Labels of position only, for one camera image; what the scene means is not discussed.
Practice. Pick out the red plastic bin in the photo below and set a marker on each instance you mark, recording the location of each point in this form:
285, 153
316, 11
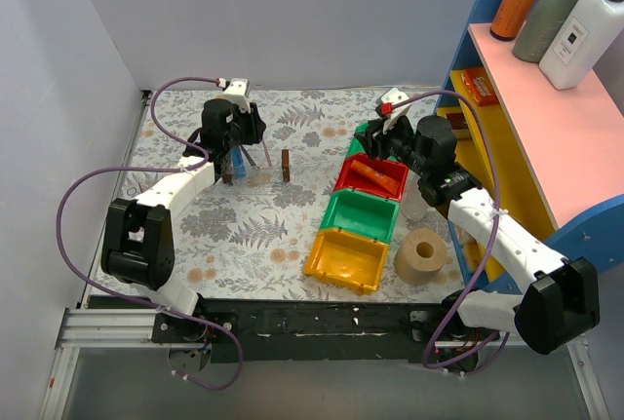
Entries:
347, 179

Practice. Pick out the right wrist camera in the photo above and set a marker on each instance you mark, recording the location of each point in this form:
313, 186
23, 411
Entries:
391, 106

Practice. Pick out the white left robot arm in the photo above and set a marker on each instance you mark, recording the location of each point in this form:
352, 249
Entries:
138, 245

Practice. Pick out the orange soap box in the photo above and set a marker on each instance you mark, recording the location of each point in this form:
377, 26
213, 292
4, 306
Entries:
479, 86

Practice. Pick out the clear plastic cup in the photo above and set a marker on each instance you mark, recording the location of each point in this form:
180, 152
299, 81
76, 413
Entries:
413, 206

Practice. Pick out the blue toothpaste tube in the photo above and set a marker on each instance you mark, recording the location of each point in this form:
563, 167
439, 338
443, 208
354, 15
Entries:
237, 163

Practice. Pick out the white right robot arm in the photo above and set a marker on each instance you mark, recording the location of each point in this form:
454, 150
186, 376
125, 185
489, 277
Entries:
558, 298

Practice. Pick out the green plastic bin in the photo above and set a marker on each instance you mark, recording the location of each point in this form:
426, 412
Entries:
361, 214
356, 145

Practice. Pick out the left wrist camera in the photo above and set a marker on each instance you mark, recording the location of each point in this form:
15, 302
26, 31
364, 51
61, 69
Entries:
237, 92

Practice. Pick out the red white small box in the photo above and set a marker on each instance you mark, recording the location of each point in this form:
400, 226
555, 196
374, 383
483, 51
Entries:
458, 124

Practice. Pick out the yellow plastic bin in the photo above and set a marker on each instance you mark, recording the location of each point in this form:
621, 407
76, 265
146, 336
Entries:
346, 259

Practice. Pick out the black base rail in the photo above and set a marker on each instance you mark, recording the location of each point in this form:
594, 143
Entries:
268, 331

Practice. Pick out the green plastic bin far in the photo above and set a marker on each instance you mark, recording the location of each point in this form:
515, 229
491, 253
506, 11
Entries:
356, 145

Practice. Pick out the clear glass tray brown handles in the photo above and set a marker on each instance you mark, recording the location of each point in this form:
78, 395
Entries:
281, 171

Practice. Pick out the grey pump bottle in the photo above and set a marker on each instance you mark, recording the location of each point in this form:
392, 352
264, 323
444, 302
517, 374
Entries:
542, 25

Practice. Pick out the blue shelf unit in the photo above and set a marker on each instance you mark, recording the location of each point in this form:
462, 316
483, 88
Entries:
555, 157

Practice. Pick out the toilet paper roll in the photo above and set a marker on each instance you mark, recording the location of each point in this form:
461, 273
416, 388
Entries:
420, 257

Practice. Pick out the white square bottle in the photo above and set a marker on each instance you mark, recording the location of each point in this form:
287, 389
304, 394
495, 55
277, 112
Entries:
587, 32

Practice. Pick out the orange toothpaste tube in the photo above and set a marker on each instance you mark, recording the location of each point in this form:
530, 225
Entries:
380, 179

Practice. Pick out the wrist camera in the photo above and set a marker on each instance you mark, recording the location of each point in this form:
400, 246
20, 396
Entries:
237, 92
391, 106

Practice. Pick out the packaged toothbrush on table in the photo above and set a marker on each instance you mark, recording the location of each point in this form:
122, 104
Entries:
130, 191

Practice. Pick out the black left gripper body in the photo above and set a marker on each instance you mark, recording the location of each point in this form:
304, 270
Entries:
233, 142

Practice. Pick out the green plastic bin near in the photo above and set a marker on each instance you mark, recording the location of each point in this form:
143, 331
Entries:
361, 214

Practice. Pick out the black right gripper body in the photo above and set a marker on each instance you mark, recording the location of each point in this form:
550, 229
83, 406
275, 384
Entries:
376, 138

